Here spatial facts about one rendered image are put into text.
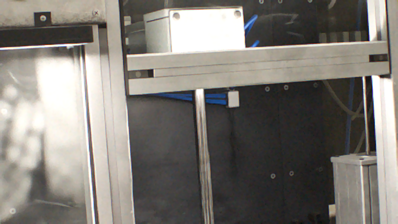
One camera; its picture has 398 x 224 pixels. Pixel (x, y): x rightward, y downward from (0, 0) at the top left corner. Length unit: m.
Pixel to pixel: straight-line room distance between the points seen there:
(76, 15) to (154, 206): 0.58
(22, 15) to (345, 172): 0.64
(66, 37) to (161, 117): 0.58
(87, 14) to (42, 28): 0.08
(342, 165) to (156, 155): 0.32
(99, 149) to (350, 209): 0.53
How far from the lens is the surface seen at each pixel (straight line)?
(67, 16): 0.87
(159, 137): 1.37
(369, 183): 1.27
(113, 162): 0.89
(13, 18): 0.85
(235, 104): 1.41
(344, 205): 1.31
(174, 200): 1.39
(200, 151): 1.15
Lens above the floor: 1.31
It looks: 3 degrees down
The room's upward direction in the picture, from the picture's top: 4 degrees counter-clockwise
